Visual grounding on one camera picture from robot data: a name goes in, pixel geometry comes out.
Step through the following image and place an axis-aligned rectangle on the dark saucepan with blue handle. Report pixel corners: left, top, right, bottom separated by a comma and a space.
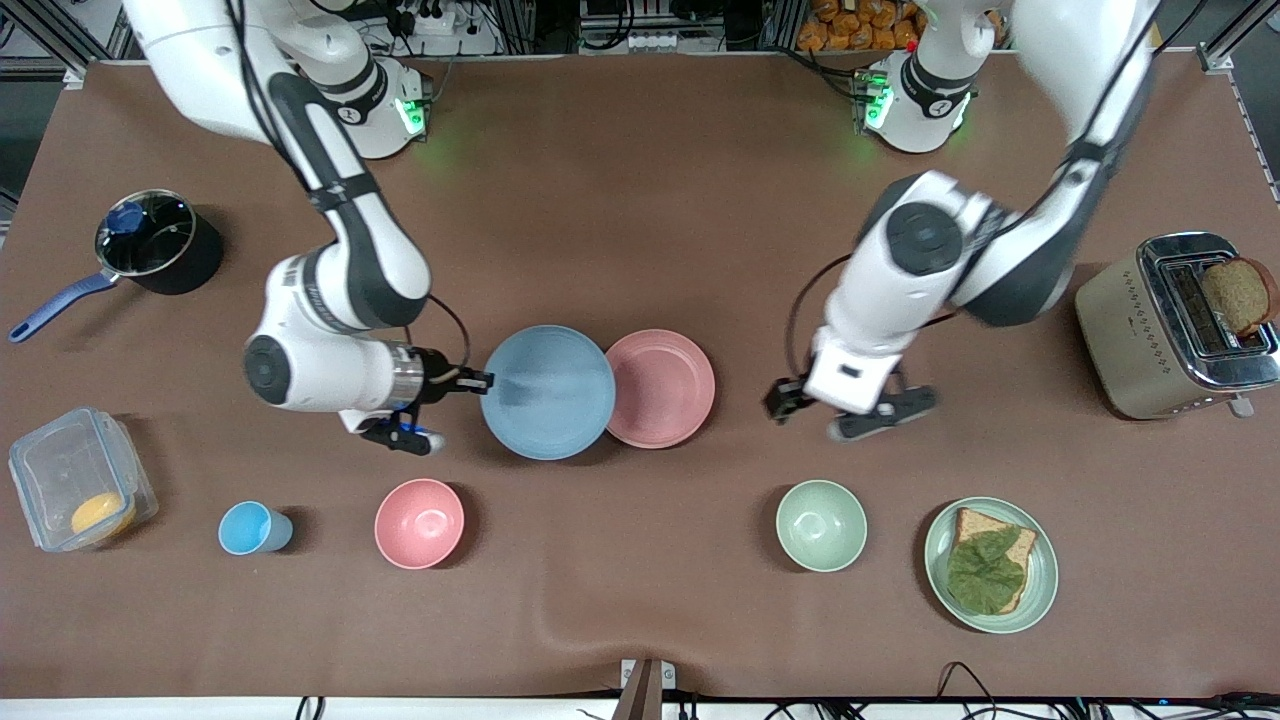
8, 189, 225, 345

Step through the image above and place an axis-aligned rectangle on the black loose cable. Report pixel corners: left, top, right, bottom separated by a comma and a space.
938, 661, 1003, 720

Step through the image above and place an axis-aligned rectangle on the glass saucepan lid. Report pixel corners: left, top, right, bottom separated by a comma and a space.
96, 191, 197, 279

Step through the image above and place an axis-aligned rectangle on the bag of orange bread rolls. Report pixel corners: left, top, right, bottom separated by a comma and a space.
797, 0, 1007, 52

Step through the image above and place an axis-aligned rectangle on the beige and chrome toaster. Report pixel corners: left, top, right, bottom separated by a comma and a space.
1075, 232, 1280, 421

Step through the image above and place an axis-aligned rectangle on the yellow round fruit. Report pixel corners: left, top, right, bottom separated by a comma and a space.
70, 492, 137, 540

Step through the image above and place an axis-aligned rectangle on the aluminium frame post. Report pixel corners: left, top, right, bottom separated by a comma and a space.
1195, 0, 1280, 73
0, 0, 136, 76

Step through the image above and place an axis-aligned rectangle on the clear plastic container blue seal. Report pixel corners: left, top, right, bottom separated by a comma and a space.
8, 406, 159, 553

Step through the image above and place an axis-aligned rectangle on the dark toast slice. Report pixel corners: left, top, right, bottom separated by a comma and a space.
1200, 257, 1280, 338

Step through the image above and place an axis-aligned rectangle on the green lettuce leaf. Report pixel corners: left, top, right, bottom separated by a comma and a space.
946, 527, 1028, 615

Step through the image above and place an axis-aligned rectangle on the pink plate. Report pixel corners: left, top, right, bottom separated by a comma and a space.
604, 329, 717, 450

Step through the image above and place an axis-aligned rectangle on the pale green bowl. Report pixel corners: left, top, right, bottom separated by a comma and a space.
776, 480, 869, 573

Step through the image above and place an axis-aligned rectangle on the blue cup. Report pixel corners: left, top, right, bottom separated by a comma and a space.
218, 501, 295, 556

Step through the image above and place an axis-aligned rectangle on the white power strip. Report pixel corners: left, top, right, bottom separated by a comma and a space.
392, 0, 463, 37

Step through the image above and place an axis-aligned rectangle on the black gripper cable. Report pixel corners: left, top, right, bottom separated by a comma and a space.
427, 292, 474, 374
785, 254, 853, 379

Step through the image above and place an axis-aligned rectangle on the pale green plate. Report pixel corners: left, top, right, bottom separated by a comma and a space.
924, 497, 1059, 635

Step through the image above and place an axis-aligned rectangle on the blue plate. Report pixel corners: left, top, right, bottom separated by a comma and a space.
481, 325, 617, 461

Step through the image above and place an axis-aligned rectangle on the brown bread slice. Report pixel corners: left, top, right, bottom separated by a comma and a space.
952, 507, 1039, 614

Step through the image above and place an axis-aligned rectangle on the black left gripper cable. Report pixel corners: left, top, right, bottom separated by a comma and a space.
785, 254, 853, 379

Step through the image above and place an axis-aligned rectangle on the pink bowl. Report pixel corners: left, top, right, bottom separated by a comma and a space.
374, 479, 466, 571

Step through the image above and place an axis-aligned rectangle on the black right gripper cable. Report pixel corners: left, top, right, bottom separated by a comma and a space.
427, 292, 474, 374

